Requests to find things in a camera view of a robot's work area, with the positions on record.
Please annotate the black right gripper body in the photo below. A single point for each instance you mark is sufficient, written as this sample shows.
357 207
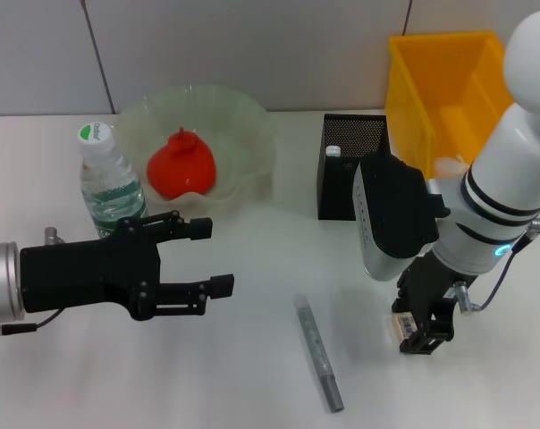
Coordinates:
431 290

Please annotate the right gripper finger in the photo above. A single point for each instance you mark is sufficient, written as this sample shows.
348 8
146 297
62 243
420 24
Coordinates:
426 344
399 307

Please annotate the white paper ball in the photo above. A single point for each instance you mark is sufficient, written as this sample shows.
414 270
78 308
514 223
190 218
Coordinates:
451 163

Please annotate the orange fruit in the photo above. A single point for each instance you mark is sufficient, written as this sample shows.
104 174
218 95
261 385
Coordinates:
180 170

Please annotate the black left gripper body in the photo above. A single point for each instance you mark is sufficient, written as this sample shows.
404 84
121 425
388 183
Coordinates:
86 277

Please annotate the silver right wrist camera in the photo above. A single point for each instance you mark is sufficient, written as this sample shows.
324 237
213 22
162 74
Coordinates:
386 214

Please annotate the black mesh pen holder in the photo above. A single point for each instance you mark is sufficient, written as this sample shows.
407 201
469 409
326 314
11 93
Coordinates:
337 192

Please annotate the clear green-label water bottle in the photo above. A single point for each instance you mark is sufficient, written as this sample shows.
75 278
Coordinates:
109 179

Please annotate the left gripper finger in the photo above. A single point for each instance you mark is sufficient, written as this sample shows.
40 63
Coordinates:
221 286
200 228

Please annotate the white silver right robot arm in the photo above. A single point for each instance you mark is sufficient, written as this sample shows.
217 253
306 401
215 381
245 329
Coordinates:
511 179

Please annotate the yellow plastic bin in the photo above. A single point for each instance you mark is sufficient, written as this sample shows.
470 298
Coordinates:
431 80

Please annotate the beige barcode eraser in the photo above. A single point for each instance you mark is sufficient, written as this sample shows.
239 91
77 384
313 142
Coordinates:
404 328

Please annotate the green white pen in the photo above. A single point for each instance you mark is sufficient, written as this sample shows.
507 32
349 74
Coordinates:
332 151

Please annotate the grey marker pen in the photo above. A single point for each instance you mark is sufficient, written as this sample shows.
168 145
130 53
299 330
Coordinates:
317 348

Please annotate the pale green wavy fruit bowl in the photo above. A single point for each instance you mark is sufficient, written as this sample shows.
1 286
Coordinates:
243 129

